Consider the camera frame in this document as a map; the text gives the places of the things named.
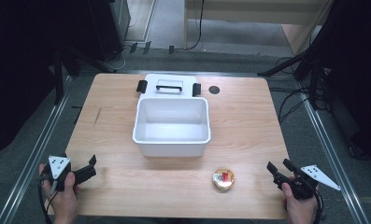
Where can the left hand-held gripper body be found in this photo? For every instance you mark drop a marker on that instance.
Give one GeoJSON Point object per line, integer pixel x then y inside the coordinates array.
{"type": "Point", "coordinates": [59, 166]}

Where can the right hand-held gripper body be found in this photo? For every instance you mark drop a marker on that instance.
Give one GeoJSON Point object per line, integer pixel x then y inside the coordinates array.
{"type": "Point", "coordinates": [304, 183]}

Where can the person's right hand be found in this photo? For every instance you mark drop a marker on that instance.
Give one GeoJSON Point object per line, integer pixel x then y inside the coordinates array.
{"type": "Point", "coordinates": [298, 207]}

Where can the person's left hand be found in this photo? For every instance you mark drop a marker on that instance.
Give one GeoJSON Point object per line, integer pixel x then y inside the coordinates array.
{"type": "Point", "coordinates": [64, 200]}

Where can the round gold tin red label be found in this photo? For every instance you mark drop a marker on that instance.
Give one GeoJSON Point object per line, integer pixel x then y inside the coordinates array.
{"type": "Point", "coordinates": [224, 179]}

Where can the white plastic storage box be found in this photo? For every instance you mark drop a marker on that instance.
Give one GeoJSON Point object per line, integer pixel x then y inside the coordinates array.
{"type": "Point", "coordinates": [171, 127]}

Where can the black tripod stand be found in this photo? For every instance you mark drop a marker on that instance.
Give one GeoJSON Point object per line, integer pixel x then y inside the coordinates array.
{"type": "Point", "coordinates": [59, 77]}
{"type": "Point", "coordinates": [311, 71]}

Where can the black round table grommet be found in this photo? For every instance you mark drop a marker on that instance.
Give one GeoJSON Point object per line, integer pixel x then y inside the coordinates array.
{"type": "Point", "coordinates": [214, 90]}

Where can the dark cabinet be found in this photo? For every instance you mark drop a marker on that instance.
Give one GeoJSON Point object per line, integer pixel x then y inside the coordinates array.
{"type": "Point", "coordinates": [111, 28]}

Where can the light wooden furniture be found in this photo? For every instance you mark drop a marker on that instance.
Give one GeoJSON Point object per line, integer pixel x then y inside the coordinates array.
{"type": "Point", "coordinates": [251, 12]}

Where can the aluminium floor rail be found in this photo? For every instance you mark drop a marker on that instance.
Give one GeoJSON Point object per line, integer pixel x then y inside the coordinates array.
{"type": "Point", "coordinates": [329, 149]}
{"type": "Point", "coordinates": [33, 155]}

